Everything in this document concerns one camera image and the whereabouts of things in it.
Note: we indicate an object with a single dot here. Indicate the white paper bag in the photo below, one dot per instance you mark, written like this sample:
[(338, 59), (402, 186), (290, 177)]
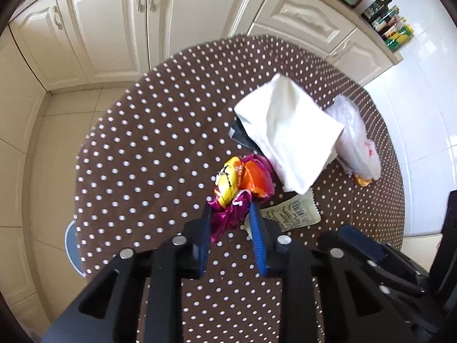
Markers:
[(292, 132)]

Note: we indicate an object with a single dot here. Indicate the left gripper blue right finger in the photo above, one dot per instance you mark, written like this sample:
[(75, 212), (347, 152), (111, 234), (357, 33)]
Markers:
[(354, 309)]

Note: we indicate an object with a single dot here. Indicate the brown polka dot tablecloth table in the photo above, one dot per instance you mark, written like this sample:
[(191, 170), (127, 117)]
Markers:
[(162, 151)]

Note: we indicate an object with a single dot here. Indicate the lower cream cabinets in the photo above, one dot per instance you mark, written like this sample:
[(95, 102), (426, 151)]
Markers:
[(62, 61)]

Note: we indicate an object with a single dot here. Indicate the orange snack wrapper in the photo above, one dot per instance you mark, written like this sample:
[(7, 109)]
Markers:
[(362, 182)]

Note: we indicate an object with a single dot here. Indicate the pale green barcode wrapper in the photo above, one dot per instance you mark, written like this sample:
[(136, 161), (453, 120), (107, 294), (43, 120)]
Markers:
[(297, 212)]

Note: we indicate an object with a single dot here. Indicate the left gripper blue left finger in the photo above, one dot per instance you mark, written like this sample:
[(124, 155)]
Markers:
[(108, 308)]

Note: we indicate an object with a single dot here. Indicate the translucent plastic bag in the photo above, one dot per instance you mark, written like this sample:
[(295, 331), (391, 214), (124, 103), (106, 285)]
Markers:
[(355, 151)]

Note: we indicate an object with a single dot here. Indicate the dark oil bottle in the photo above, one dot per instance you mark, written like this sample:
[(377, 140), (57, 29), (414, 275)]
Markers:
[(377, 8)]

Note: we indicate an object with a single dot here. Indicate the magenta yellow snack wrapper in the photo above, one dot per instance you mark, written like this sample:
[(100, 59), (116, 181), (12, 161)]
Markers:
[(240, 182)]

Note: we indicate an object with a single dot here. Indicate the light blue trash bin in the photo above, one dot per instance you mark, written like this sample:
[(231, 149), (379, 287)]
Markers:
[(70, 242)]

